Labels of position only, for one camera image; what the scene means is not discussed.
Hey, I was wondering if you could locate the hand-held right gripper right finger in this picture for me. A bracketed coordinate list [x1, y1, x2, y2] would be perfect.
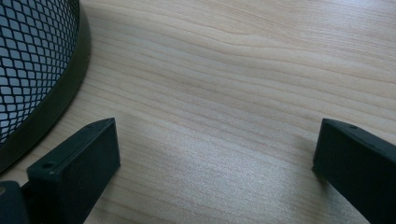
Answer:
[312, 118, 396, 224]

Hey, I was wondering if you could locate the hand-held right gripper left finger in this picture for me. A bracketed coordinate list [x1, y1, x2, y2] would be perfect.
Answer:
[26, 117, 121, 224]

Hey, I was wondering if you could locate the black mesh trash can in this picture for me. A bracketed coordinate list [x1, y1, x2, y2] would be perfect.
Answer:
[0, 0, 92, 174]

